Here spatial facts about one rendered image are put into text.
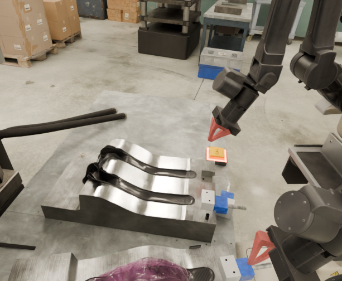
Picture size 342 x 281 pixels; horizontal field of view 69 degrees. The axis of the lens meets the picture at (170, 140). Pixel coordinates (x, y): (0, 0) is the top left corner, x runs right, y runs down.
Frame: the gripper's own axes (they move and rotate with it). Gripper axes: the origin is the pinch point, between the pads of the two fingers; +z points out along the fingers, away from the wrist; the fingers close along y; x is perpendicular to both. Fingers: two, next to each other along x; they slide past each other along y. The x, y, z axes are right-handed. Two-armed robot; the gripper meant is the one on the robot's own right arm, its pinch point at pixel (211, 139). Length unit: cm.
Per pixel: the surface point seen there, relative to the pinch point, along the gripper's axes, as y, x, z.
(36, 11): -356, -151, 109
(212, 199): 17.6, 2.0, 8.0
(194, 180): 7.8, 0.1, 11.9
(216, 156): -10.7, 13.6, 11.6
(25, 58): -312, -138, 165
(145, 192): 11.7, -13.3, 19.5
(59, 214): 15, -33, 36
